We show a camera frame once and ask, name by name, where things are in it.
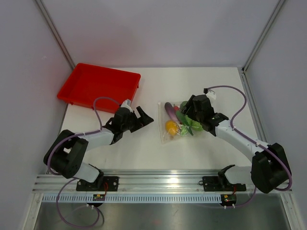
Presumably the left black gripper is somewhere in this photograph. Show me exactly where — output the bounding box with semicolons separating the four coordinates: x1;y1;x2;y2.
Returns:
121;106;153;133

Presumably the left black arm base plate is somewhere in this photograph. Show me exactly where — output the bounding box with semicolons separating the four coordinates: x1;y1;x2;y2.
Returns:
76;176;119;192

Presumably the white slotted cable duct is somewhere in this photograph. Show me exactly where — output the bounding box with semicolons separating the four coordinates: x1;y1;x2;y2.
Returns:
42;194;222;204

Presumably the red plastic tray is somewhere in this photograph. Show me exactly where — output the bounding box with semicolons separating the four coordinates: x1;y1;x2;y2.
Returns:
57;63;141;114

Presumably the aluminium mounting rail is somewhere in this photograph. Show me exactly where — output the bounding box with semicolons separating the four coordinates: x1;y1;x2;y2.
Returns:
33;169;293;194

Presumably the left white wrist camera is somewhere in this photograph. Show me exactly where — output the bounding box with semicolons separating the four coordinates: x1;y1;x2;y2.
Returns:
120;99;133;113

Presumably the right aluminium corner post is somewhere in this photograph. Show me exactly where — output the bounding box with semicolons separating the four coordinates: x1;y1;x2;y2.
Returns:
242;0;287;74

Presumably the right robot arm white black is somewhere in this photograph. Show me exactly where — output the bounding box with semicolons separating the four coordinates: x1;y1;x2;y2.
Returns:
181;94;292;194

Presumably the aluminium corner post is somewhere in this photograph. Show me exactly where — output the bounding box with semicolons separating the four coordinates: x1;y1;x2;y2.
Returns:
34;0;76;70
242;0;287;74

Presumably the clear zip top bag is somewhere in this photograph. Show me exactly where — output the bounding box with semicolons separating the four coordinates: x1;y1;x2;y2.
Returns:
158;101;208;144

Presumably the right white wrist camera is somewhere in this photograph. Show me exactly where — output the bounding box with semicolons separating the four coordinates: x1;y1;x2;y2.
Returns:
203;88;216;103

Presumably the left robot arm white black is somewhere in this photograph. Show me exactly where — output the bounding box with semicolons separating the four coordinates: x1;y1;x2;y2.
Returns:
43;106;154;191

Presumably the dark green fake pepper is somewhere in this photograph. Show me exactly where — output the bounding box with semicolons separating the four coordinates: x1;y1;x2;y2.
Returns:
185;116;203;131

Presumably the dark green fake cucumber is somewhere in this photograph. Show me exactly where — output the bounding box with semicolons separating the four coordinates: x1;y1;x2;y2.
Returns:
179;101;188;120

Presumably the purple fake eggplant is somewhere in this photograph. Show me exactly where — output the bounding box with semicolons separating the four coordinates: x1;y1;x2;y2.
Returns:
164;102;179;123

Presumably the yellow fake lemon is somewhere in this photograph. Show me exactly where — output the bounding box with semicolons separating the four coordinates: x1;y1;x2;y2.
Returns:
165;120;179;136

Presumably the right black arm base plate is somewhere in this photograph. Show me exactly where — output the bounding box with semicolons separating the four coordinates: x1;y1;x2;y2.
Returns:
199;176;247;192

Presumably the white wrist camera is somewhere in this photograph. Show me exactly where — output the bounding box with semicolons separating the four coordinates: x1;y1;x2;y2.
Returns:
120;99;133;113
203;88;216;103

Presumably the left aluminium corner post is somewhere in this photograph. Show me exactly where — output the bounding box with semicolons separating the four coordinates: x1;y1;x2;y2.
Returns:
34;0;76;70

